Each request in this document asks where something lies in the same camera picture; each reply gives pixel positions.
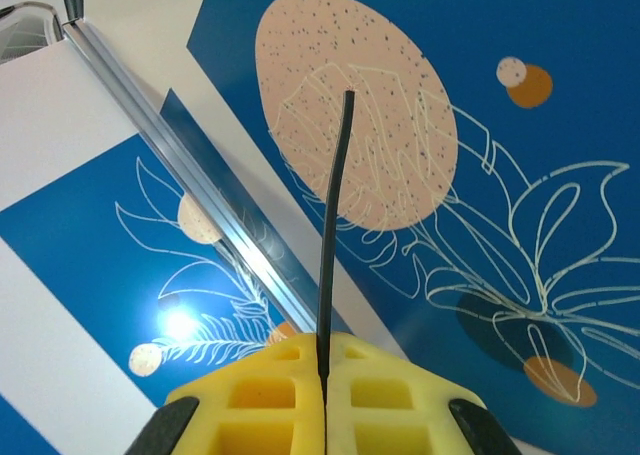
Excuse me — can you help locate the blue floral wall panel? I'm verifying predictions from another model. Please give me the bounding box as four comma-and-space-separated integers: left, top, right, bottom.
0, 133, 321, 455
185, 0, 640, 449

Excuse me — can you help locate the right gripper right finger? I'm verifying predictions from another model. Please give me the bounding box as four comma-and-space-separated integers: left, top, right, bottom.
325, 331, 521, 455

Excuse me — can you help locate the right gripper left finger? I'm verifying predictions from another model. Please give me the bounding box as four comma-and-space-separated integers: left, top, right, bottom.
124, 332, 327, 455

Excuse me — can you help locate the thin black wire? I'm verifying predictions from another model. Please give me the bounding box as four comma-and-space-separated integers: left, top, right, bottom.
315, 89, 357, 396

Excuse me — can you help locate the aluminium frame post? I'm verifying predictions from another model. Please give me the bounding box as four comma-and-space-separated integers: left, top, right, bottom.
58, 0, 354, 336

